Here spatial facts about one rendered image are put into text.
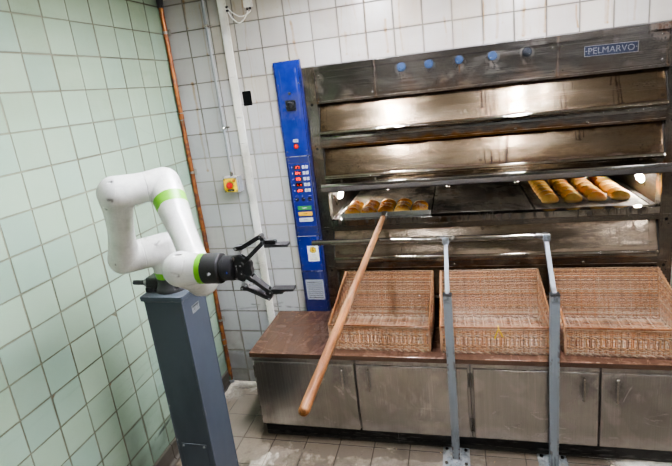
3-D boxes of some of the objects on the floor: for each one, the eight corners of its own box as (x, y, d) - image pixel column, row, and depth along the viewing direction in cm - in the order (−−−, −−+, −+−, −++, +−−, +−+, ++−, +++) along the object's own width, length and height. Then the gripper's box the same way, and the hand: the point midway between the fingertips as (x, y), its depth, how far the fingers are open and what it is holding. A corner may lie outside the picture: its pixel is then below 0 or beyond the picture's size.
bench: (292, 383, 337) (281, 308, 323) (687, 401, 276) (695, 310, 262) (262, 440, 285) (247, 353, 270) (742, 478, 224) (755, 369, 209)
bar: (336, 418, 296) (313, 239, 266) (558, 433, 264) (560, 230, 234) (323, 456, 267) (295, 259, 237) (571, 478, 235) (575, 252, 205)
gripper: (222, 224, 143) (290, 221, 138) (235, 300, 149) (301, 300, 144) (210, 232, 136) (281, 229, 131) (225, 311, 142) (293, 311, 137)
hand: (288, 266), depth 138 cm, fingers open, 13 cm apart
